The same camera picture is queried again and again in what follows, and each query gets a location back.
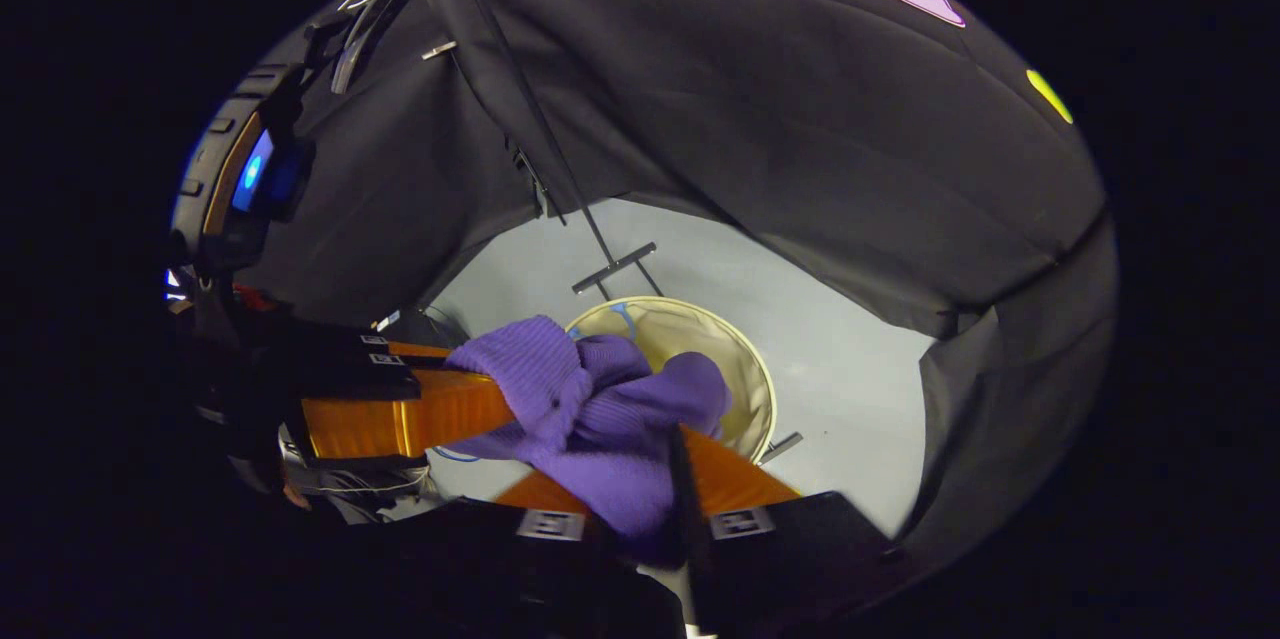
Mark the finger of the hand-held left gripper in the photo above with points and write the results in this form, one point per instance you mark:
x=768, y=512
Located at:
x=400, y=349
x=400, y=419

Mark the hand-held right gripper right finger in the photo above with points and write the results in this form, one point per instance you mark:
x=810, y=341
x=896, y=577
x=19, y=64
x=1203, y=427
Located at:
x=690, y=519

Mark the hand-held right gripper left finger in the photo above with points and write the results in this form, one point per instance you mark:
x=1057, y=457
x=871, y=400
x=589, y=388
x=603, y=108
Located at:
x=520, y=569

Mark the purple knit cardigan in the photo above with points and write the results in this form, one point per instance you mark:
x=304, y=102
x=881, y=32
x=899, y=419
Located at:
x=590, y=419

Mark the cream round laundry hamper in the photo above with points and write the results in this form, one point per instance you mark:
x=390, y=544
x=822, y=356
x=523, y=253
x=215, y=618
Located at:
x=700, y=339

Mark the black clothes rack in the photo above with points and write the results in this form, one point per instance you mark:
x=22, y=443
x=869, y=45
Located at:
x=615, y=267

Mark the silver spring clip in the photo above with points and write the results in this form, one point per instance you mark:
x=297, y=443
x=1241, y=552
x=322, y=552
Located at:
x=440, y=49

